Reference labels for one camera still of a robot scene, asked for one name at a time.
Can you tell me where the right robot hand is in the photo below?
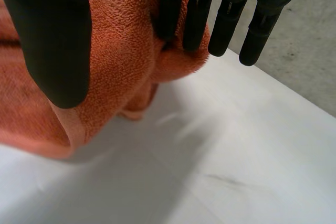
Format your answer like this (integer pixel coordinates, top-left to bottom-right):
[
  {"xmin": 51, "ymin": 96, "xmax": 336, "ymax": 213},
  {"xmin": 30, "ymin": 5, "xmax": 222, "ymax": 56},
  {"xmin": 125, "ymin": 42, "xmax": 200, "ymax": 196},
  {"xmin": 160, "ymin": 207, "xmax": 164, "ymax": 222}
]
[{"xmin": 0, "ymin": 0, "xmax": 321, "ymax": 109}]

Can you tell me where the coral towel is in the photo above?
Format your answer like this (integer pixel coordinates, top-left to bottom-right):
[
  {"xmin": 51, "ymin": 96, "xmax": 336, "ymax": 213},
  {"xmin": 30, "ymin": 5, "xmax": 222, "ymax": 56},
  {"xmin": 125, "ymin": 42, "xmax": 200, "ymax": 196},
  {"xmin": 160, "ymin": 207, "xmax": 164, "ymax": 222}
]
[{"xmin": 0, "ymin": 0, "xmax": 212, "ymax": 159}]

